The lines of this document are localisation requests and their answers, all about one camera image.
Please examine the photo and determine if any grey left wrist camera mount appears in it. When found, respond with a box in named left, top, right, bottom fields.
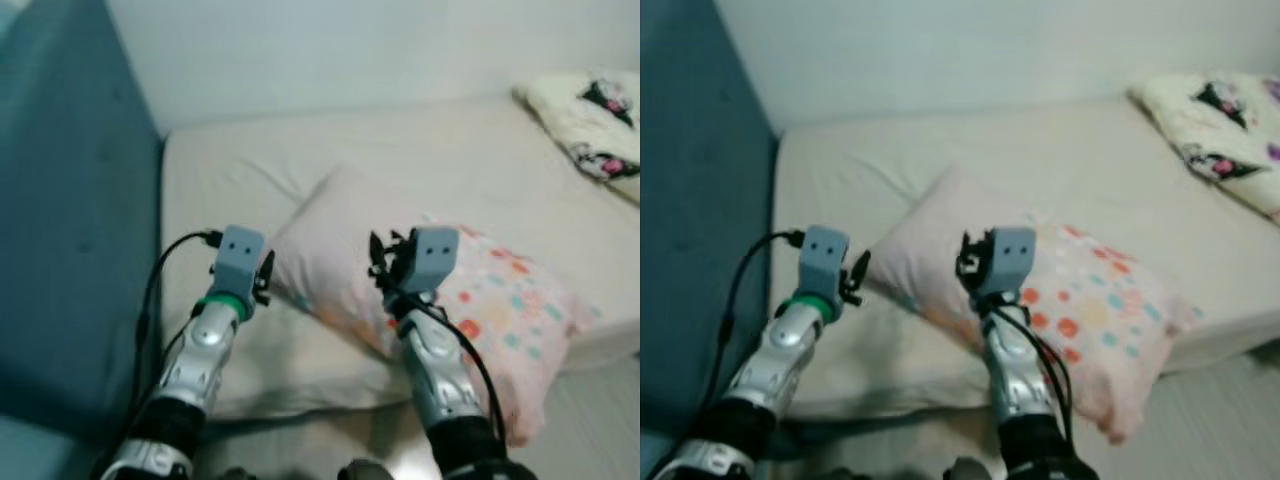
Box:
left=208, top=226, right=269, bottom=301
left=797, top=226, right=851, bottom=301

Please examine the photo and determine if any bed with cream sheet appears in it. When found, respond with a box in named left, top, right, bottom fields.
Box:
left=160, top=95, right=641, bottom=421
left=770, top=95, right=1280, bottom=421

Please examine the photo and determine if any pink pillow with coloured dots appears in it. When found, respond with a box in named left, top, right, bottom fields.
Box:
left=268, top=165, right=593, bottom=448
left=865, top=165, right=1201, bottom=446

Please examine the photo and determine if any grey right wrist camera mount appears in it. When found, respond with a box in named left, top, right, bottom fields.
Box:
left=408, top=227, right=461, bottom=296
left=985, top=227, right=1038, bottom=299

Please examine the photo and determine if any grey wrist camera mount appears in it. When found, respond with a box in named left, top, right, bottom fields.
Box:
left=408, top=227, right=461, bottom=296
left=208, top=226, right=269, bottom=301
left=985, top=227, right=1038, bottom=299
left=797, top=226, right=851, bottom=301

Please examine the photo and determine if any teal padded headboard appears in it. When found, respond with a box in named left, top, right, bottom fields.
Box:
left=0, top=0, right=166, bottom=446
left=640, top=0, right=781, bottom=441

